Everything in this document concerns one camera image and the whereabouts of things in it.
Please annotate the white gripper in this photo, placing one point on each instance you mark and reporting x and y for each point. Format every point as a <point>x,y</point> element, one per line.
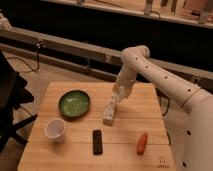
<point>122,88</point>

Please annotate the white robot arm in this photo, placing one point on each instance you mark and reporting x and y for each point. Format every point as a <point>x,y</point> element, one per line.
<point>196,101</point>

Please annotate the white sponge block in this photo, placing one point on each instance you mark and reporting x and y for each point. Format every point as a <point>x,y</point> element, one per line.
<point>109,112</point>

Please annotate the green ceramic bowl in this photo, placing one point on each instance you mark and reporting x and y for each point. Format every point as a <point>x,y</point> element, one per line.
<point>74,104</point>

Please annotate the black rectangular bar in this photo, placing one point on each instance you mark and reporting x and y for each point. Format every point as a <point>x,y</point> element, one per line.
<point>97,142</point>

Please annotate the orange carrot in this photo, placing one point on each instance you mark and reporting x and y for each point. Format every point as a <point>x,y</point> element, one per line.
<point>141,145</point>

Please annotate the wooden table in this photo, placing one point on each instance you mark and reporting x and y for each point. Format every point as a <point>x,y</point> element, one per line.
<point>136,141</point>

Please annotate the white paper cup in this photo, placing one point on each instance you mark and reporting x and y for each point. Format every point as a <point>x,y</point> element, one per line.
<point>55,130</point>

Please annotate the black office chair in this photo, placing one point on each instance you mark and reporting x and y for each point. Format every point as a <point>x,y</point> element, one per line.
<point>12,94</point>

